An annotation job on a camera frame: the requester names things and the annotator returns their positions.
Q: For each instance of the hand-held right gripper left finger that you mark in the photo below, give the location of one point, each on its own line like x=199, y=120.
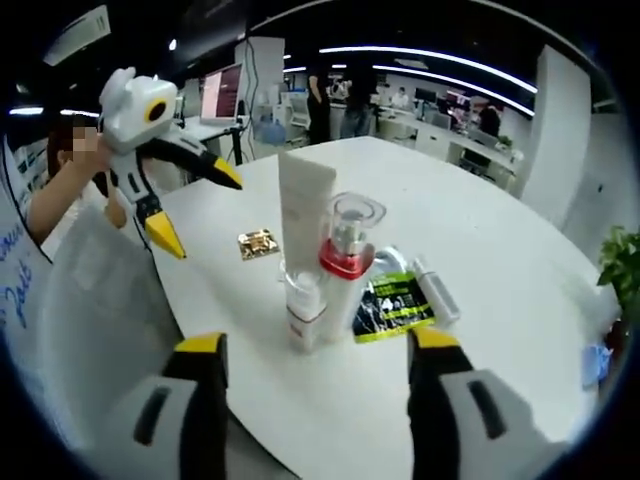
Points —
x=200, y=400

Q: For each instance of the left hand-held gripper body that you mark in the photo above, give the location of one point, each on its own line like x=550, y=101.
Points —
x=135, y=115

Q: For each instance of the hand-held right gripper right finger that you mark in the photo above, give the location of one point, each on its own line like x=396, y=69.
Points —
x=440, y=400

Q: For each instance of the green black skincare sachet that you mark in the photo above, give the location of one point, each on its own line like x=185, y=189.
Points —
x=390, y=305

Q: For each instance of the gold skincare sachet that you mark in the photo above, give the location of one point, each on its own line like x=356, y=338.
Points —
x=257, y=245

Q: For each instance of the white skincare tube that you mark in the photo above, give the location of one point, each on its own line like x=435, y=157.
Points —
x=305, y=200

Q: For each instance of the red collared white skincare bottle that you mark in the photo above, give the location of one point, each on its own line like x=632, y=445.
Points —
x=345, y=260

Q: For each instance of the person's left hand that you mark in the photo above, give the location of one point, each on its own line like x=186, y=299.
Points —
x=97, y=155

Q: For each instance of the black laptop stand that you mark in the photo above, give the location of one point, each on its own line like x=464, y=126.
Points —
x=237, y=142

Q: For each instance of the computer monitor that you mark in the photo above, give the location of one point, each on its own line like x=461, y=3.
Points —
x=220, y=95

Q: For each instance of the blue water jug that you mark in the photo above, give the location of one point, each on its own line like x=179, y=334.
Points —
x=270, y=131

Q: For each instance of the ceiling air conditioner vent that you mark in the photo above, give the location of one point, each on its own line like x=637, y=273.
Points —
x=80, y=32

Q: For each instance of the white office chair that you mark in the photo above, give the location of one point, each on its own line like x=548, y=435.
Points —
x=300, y=112

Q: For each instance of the grey mesh office chair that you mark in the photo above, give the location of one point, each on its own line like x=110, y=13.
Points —
x=100, y=310

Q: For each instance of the blue cloth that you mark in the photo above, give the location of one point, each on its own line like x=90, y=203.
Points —
x=597, y=365

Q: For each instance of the red and dark cloth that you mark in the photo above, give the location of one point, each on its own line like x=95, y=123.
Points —
x=620, y=335

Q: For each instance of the green potted plant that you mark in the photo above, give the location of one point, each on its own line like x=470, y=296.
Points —
x=622, y=265

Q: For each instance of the row of white office desks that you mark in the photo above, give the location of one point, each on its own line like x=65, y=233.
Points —
x=440, y=135

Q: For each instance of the long ceiling light strip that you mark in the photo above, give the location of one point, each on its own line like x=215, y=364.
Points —
x=425, y=51

